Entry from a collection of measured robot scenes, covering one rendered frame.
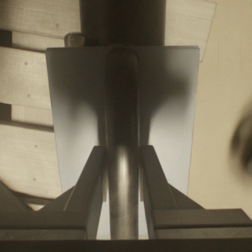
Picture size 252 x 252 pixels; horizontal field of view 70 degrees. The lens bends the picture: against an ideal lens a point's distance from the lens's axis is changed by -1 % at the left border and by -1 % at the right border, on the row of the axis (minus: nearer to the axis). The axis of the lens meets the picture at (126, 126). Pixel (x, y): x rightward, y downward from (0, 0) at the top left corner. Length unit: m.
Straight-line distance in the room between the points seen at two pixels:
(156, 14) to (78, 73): 0.10
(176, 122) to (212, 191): 0.46
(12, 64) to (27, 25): 0.07
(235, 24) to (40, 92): 0.46
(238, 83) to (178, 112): 0.38
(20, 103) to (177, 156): 0.30
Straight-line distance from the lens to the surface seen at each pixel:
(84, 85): 0.17
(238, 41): 0.55
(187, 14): 0.37
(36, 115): 0.41
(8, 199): 0.46
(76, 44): 0.19
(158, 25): 0.22
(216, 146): 0.56
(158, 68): 0.17
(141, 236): 0.33
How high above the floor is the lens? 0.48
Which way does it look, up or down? 75 degrees down
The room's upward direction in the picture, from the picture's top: 180 degrees counter-clockwise
